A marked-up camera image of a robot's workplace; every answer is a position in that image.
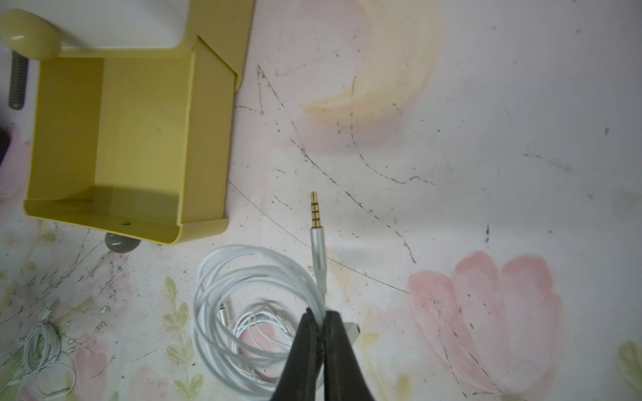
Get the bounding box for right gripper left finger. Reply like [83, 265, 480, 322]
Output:
[271, 308, 322, 401]

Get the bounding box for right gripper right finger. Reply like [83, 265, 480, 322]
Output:
[323, 311, 375, 401]

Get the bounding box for white earphones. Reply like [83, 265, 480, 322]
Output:
[192, 192, 360, 400]
[1, 299, 77, 400]

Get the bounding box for yellow bottom drawer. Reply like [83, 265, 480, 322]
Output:
[23, 1, 254, 245]

